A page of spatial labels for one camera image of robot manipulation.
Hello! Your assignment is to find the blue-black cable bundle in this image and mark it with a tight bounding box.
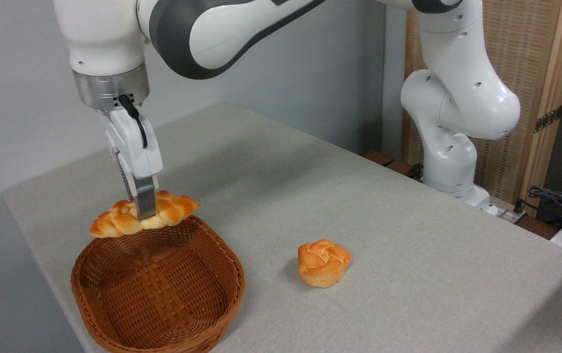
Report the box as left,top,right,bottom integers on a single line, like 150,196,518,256
527,185,562,231

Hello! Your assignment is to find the round muffin-shaped bread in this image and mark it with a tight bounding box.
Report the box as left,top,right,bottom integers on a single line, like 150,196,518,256
297,239,352,288

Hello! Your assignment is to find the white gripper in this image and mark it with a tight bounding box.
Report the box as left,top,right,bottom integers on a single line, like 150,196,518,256
98,108,164,221

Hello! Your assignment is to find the white power strip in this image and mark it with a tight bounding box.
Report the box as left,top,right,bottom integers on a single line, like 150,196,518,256
488,196,528,225

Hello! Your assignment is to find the dark metal screen hinge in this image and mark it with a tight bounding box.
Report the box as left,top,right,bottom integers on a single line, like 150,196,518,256
535,104,562,133

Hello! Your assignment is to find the brown woven wicker basket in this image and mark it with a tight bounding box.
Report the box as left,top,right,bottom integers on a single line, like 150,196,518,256
71,215,246,353

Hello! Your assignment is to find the long braided bread loaf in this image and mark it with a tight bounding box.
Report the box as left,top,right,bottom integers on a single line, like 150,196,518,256
89,190,200,239

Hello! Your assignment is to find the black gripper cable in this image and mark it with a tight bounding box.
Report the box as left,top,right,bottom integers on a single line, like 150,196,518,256
118,94,149,150

